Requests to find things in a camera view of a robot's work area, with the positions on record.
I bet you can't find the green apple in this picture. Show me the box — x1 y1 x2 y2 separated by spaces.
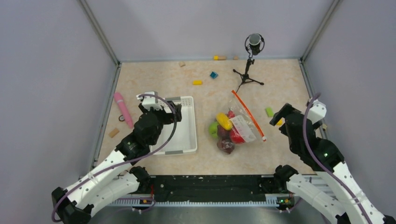
208 121 219 139

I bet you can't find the yellow corn cob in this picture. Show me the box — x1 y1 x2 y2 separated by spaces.
216 112 233 131

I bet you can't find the red tomato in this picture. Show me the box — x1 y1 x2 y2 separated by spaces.
229 127 245 144

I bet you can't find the clear orange-zip bag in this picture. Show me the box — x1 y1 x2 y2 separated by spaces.
208 90 267 153

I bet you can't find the red chili pepper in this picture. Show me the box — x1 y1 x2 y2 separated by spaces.
227 110 235 119

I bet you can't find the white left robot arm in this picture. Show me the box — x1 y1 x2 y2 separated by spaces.
51 95 182 224

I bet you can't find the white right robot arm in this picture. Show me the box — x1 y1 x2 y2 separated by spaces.
270 100 396 224

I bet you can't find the white perforated plastic basket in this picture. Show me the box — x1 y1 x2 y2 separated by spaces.
150 96 198 155

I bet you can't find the green rectangular block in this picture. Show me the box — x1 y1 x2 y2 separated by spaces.
265 107 274 118

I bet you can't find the yellow rectangular block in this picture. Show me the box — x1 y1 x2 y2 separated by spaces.
192 80 203 85

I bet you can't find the pink cylindrical toy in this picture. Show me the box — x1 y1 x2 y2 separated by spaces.
113 92 134 129

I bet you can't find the wooden block near left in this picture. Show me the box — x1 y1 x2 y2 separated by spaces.
108 128 120 138

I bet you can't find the blue square block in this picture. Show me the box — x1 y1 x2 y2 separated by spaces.
210 71 218 79

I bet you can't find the yellow and tan cylinder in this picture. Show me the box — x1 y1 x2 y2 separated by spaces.
213 55 227 61

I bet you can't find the black microphone tripod stand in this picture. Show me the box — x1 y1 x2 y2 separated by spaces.
233 33 265 93

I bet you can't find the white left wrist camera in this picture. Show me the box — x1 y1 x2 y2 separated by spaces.
136 95 163 111

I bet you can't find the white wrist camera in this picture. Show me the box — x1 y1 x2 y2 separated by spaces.
136 95 163 111
307 99 327 124

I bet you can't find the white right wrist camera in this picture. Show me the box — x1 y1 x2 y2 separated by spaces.
307 99 327 124

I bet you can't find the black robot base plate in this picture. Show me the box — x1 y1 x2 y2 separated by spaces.
120 166 305 205

